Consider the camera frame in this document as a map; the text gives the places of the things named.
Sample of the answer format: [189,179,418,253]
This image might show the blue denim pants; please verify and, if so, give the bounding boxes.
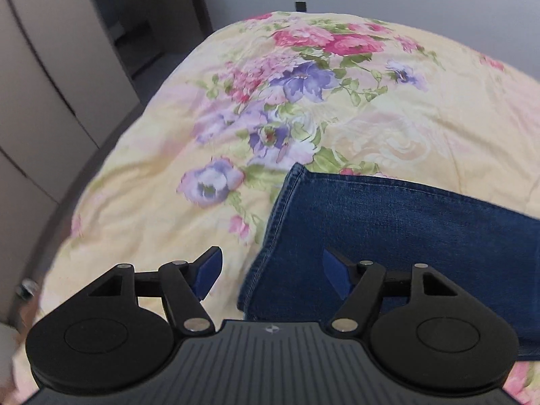
[237,163,540,362]

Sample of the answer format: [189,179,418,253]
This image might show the beige wardrobe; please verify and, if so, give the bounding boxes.
[0,0,145,325]

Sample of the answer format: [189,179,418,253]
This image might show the floral yellow bed sheet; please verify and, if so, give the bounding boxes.
[15,10,540,405]

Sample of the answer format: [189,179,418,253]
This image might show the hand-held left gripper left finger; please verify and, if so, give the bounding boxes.
[86,246,223,336]

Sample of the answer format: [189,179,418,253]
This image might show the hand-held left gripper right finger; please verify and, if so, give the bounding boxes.
[322,248,463,339]

